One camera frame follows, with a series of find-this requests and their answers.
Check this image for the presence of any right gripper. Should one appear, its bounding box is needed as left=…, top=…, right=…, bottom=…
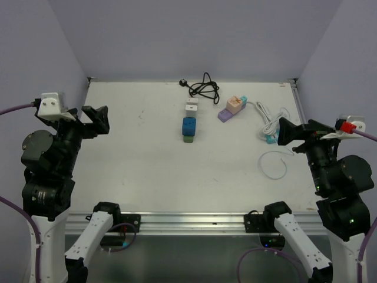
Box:
left=277, top=116, right=345, bottom=192

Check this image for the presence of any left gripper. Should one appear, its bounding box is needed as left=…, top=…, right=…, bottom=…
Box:
left=45, top=104, right=109, bottom=175

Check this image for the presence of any teal strip white cord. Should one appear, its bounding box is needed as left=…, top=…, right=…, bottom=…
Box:
left=258, top=107, right=292, bottom=141

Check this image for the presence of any teal power strip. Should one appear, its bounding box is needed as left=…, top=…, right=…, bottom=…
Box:
left=265, top=133, right=279, bottom=144

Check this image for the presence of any thin white USB cable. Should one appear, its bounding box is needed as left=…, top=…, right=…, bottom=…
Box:
left=258, top=146, right=295, bottom=180

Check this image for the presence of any blue cube socket adapter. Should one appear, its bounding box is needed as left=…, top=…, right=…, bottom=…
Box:
left=182, top=117, right=197, bottom=137

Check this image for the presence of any green power strip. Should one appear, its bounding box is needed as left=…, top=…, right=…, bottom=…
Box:
left=183, top=135, right=194, bottom=143

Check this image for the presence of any white USB charger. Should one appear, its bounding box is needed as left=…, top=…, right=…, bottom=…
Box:
left=185, top=104, right=198, bottom=118

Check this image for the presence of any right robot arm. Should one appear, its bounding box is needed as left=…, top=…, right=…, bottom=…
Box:
left=262, top=116, right=376, bottom=282

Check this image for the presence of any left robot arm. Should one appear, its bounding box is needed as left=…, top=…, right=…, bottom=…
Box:
left=21, top=103, right=123, bottom=282

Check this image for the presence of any teal small plug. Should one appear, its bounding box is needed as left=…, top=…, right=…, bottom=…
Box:
left=240, top=96, right=247, bottom=107

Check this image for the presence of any pink cube adapter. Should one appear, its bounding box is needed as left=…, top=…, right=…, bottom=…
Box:
left=226, top=96, right=243, bottom=115

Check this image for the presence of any purple power strip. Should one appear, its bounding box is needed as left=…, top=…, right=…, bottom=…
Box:
left=217, top=108, right=238, bottom=123

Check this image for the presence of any white Honor charger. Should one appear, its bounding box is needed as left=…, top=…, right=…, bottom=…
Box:
left=186, top=97, right=199, bottom=106

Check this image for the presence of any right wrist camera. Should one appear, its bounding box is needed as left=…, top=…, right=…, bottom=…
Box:
left=320, top=114, right=366, bottom=140

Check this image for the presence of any black power cord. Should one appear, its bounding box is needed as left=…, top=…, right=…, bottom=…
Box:
left=178, top=73, right=221, bottom=105

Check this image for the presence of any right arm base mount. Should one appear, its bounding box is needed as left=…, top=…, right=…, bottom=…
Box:
left=243, top=210, right=278, bottom=233

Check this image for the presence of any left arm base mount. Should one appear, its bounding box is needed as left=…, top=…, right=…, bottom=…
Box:
left=112, top=213, right=141, bottom=236

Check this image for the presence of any aluminium front rail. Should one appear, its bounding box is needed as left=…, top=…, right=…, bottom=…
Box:
left=65, top=211, right=326, bottom=236

